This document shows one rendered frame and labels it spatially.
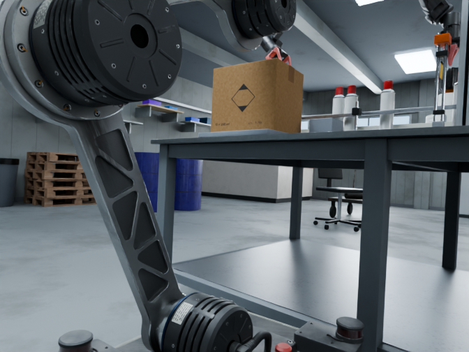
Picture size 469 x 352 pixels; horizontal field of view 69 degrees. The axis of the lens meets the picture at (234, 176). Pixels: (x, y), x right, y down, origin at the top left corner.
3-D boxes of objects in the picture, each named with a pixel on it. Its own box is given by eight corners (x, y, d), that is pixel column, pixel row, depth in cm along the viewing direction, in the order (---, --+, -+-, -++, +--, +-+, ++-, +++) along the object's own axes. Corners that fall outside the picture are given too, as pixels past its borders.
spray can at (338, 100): (345, 135, 151) (347, 88, 151) (340, 133, 147) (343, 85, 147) (334, 135, 155) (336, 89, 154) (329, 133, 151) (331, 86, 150)
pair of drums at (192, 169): (122, 209, 553) (125, 151, 551) (177, 205, 653) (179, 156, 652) (154, 214, 509) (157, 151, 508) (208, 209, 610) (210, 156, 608)
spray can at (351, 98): (357, 134, 148) (360, 86, 147) (352, 133, 144) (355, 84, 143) (346, 135, 151) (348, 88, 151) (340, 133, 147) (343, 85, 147)
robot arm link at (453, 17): (442, 11, 137) (460, 8, 134) (444, 17, 143) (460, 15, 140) (442, 28, 138) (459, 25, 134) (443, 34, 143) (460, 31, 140)
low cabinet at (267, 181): (239, 193, 1109) (241, 163, 1108) (313, 200, 960) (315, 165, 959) (196, 195, 942) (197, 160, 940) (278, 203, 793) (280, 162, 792)
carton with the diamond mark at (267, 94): (301, 137, 146) (303, 74, 145) (273, 131, 126) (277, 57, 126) (241, 139, 163) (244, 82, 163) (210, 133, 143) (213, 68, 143)
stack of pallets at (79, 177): (85, 200, 678) (87, 156, 677) (109, 203, 631) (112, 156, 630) (21, 202, 583) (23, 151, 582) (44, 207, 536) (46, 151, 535)
